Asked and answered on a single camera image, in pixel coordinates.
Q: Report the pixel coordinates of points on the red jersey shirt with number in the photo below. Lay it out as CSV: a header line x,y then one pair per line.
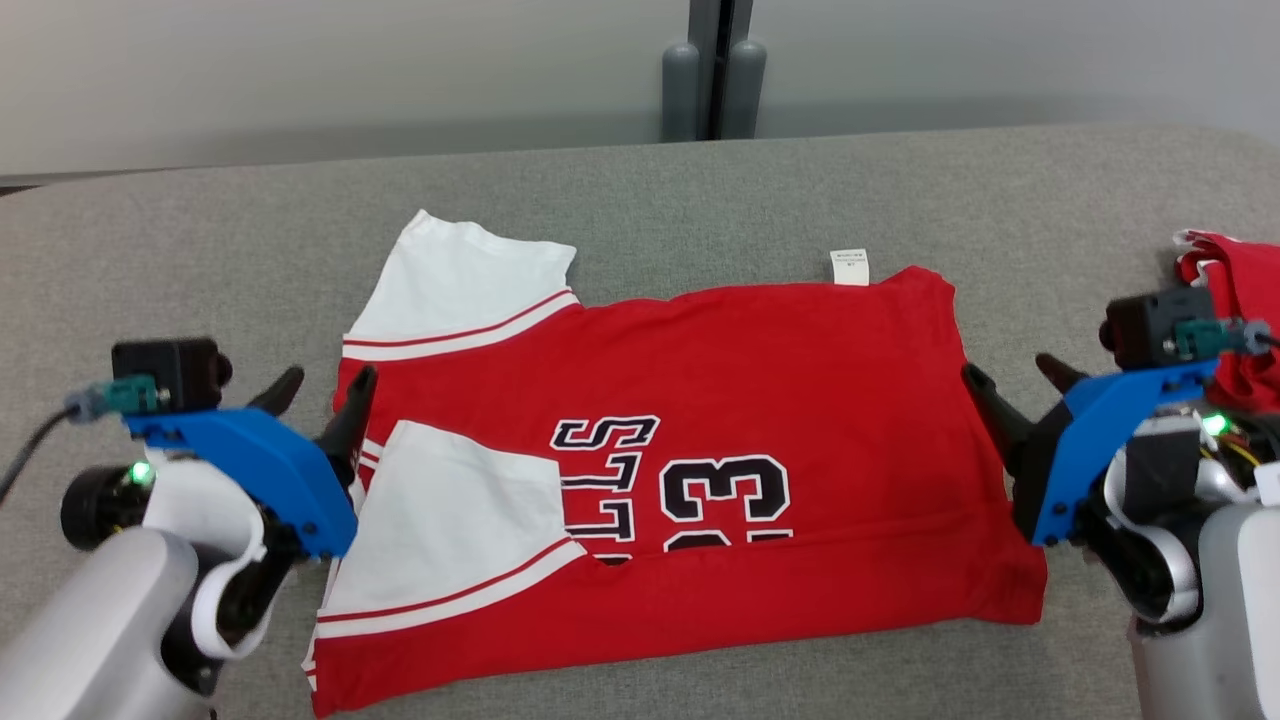
x,y
800,380

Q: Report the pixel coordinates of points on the teal left camera connector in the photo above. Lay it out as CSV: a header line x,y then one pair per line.
x,y
130,395

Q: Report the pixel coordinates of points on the grey partition post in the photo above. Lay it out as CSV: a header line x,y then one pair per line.
x,y
745,95
680,95

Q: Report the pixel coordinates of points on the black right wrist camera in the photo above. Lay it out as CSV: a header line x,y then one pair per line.
x,y
1150,325

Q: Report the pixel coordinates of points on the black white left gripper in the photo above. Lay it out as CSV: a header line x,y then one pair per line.
x,y
205,505

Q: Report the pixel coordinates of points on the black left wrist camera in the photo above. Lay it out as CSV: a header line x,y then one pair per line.
x,y
165,370

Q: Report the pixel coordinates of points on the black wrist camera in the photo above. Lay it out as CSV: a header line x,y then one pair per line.
x,y
165,370
1150,325

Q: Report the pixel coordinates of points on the teal right camera connector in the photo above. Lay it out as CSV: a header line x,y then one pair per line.
x,y
1200,338

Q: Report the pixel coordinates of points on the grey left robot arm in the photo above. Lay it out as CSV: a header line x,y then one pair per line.
x,y
90,630

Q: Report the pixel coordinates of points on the blue camera bracket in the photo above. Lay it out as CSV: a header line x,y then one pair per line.
x,y
260,460
1100,420

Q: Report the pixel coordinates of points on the red shorts with white stripes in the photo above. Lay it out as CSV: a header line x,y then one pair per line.
x,y
1250,290

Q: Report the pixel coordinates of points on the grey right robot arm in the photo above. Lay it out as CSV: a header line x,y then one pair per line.
x,y
1230,620

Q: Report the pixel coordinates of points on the blue right camera bracket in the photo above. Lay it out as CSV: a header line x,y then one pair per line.
x,y
1100,420

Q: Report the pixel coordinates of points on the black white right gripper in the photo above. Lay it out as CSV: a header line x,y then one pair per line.
x,y
1150,560

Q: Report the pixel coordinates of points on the teal camera connector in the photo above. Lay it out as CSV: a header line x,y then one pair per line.
x,y
1200,338
130,395

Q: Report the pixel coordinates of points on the blue left camera bracket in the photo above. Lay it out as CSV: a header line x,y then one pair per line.
x,y
260,460

